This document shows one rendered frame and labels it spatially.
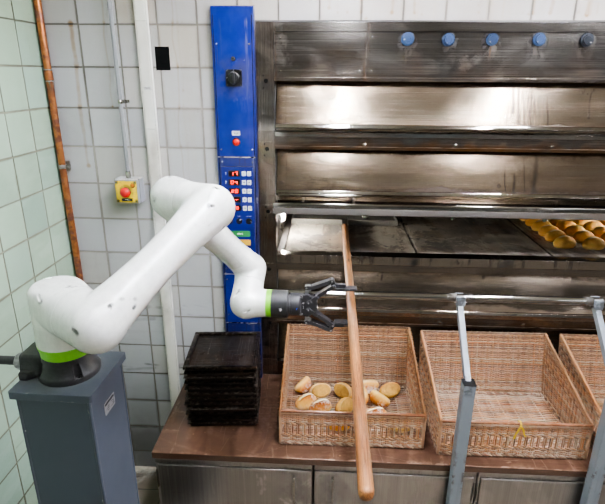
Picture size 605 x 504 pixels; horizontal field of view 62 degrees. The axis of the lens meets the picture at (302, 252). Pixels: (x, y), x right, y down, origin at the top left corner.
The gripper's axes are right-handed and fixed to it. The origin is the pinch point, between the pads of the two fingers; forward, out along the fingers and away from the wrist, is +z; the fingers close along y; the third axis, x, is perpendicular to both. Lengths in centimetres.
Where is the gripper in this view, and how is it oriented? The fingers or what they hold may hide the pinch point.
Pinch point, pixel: (351, 305)
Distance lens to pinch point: 168.5
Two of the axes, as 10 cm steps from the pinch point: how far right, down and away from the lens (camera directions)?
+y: -0.1, 9.4, 3.3
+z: 10.0, 0.2, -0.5
